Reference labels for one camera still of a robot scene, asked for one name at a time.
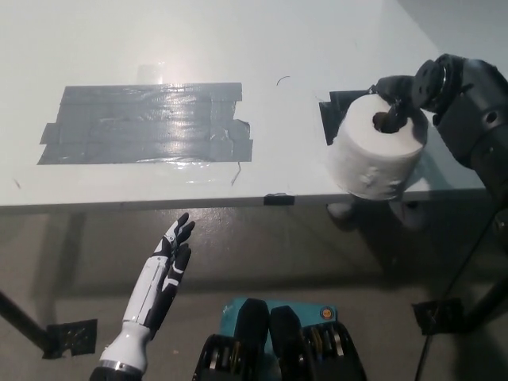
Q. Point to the white rounded object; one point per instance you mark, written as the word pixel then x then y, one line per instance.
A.
pixel 339 210

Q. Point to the teal robot body top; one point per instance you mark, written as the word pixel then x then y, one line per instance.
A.
pixel 305 309

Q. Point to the black tape square patch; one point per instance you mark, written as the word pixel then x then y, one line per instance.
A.
pixel 329 119

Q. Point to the grey duct tape patch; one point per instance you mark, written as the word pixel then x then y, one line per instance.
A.
pixel 139 127

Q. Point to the black ribbed left body block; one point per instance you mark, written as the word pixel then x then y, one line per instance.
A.
pixel 254 323

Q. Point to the black table leg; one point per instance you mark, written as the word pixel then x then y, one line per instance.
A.
pixel 488 305
pixel 24 321

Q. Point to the grey rounded object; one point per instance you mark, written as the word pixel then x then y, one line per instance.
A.
pixel 412 216

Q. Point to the white toilet paper roll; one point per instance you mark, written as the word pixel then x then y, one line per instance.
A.
pixel 365 158

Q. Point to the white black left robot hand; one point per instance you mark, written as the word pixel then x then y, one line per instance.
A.
pixel 147 289

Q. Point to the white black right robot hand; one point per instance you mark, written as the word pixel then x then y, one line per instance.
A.
pixel 397 85

